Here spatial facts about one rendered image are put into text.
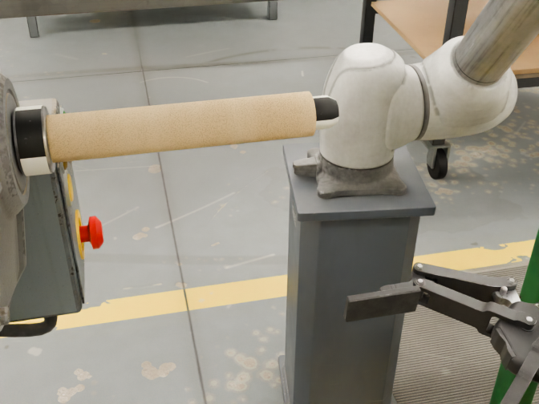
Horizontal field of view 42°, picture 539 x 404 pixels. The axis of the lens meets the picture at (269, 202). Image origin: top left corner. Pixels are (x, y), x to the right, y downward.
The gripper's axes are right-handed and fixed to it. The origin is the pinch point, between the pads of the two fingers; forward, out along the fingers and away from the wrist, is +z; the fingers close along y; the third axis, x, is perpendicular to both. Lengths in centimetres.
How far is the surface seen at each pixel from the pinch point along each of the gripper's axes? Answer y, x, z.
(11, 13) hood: -4.6, 37.4, 22.6
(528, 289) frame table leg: 33, -38, -44
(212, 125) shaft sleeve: 7.2, 22.2, 13.2
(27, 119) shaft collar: 7.9, 23.5, 24.9
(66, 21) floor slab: 367, -162, 46
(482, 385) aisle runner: 57, -112, -67
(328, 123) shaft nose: 7.4, 21.2, 4.9
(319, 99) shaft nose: 8.5, 22.5, 5.3
